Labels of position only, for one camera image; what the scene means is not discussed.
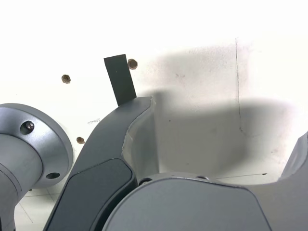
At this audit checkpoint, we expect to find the black tape strip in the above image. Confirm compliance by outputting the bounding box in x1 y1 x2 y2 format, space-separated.
103 53 138 107

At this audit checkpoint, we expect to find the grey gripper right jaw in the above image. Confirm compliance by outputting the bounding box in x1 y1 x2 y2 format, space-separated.
101 131 308 231

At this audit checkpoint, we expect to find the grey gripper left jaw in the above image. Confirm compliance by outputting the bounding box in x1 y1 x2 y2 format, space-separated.
44 96 160 231

